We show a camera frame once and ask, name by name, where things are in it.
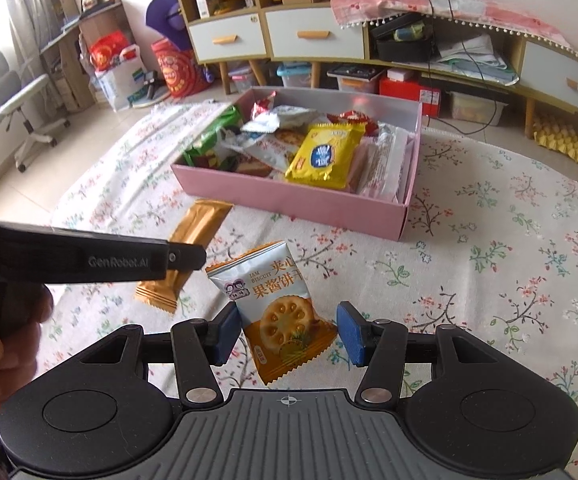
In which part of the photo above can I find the floral tablecloth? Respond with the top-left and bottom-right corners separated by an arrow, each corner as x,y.
34,100 -> 578,461

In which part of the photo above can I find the long silver snack packet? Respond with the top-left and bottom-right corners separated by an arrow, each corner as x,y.
356,122 -> 415,206

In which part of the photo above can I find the clear white-blue snack packet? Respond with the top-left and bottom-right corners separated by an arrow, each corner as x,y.
219,130 -> 310,171

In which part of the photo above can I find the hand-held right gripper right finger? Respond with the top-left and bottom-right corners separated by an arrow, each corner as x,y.
335,301 -> 500,406

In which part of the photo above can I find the black storage box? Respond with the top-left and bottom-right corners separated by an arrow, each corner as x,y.
369,12 -> 440,63

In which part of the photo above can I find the yellow egg tray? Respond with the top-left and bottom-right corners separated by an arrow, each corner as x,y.
533,112 -> 578,170

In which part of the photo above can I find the dark wooden desk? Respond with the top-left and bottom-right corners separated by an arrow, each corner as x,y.
39,0 -> 125,111

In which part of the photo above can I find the wooden shelf cabinet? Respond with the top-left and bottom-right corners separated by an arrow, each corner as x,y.
169,0 -> 270,96

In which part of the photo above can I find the red round-pattern bag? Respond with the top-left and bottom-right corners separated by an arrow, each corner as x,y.
150,37 -> 210,103

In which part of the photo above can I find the yellow biscuit packet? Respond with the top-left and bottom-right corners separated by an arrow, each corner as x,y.
284,121 -> 368,191

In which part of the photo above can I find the pink snack packet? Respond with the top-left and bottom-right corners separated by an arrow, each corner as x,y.
346,137 -> 375,193

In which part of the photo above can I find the pink cardboard box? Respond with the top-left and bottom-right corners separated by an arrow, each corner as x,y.
170,86 -> 424,243

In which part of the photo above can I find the white dark-print snack packet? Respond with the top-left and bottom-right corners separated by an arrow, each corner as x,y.
241,105 -> 320,133

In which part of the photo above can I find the golden brown bar packet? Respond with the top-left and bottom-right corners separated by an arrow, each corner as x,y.
135,199 -> 235,316

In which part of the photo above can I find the red gift bag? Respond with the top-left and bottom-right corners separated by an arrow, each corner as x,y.
88,30 -> 130,73

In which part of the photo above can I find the person's left hand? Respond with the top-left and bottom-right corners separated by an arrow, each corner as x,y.
0,284 -> 55,413

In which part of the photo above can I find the green snack packet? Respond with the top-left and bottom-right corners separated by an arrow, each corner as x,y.
181,105 -> 244,168

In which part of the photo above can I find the white office chair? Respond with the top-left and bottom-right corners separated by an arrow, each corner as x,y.
0,42 -> 70,173

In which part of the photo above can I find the pile of folded papers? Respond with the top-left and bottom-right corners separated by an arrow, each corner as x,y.
429,35 -> 520,86

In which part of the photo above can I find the white shopping bag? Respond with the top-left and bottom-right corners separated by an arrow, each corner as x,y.
94,45 -> 149,113

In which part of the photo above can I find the long wooden TV cabinet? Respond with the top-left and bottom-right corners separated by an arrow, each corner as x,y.
259,5 -> 578,136

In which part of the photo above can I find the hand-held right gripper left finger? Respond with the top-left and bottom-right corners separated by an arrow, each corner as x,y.
78,302 -> 244,408

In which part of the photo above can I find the pink patterned cloth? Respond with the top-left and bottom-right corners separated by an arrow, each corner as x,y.
330,0 -> 578,56

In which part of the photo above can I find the red cardboard box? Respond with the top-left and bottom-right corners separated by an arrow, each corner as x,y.
379,77 -> 442,118

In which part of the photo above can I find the red white-print snack packet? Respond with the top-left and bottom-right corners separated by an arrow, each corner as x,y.
326,109 -> 380,136

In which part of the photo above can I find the small red snack packet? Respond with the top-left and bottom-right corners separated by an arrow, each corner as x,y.
251,91 -> 277,123

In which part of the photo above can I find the clear plastic storage bin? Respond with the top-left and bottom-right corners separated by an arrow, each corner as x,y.
326,62 -> 385,96

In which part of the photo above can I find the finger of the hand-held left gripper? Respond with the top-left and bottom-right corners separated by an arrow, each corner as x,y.
168,241 -> 207,272

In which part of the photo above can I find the purple round object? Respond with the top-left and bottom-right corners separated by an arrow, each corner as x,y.
146,0 -> 190,43

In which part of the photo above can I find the orange white biscuit packet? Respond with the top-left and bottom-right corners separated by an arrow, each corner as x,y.
205,240 -> 339,387

